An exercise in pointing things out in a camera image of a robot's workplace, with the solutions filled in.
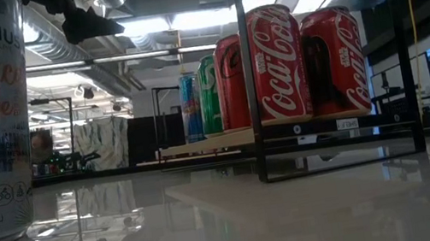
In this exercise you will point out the blue silver Red Bull can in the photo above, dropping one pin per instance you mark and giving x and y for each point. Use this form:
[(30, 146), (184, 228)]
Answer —
[(191, 107)]

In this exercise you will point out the green Sprite can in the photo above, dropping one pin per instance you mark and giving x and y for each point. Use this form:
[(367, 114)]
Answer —
[(209, 95)]

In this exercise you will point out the red Star Wars cola can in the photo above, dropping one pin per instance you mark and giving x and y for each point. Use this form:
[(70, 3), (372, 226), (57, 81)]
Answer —
[(277, 63)]

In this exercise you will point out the white shelf label sticker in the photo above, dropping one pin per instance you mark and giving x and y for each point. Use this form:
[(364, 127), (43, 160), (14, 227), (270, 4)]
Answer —
[(347, 124)]

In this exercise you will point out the ceiling light panel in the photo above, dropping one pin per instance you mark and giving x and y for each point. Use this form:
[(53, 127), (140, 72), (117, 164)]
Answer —
[(182, 21)]

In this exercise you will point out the white draped cloth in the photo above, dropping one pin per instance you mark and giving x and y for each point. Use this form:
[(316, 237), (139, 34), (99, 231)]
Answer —
[(104, 142)]

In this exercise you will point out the black partition panel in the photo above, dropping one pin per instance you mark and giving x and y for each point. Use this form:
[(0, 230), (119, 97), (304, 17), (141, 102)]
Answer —
[(144, 140)]

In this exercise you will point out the person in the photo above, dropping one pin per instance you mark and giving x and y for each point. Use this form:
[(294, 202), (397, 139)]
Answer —
[(41, 144)]

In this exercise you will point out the dark robot with green lights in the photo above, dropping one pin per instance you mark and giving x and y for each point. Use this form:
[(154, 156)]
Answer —
[(70, 163)]

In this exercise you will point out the black desk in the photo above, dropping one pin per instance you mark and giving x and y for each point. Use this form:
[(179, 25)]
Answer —
[(394, 103)]

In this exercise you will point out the black metal table frame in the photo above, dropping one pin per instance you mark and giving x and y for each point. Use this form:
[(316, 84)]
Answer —
[(110, 171)]

